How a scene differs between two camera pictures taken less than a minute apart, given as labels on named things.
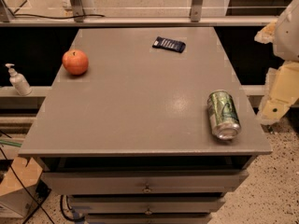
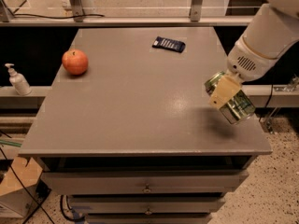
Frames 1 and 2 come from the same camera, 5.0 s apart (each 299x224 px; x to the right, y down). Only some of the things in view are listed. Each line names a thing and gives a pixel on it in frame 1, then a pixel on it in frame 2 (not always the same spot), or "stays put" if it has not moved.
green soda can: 224,115 -> 223,92
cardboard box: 19,187 stays put
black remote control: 168,44 stays put
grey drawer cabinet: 133,97 stays put
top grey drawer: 78,183 stays put
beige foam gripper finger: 281,85 -> 250,58
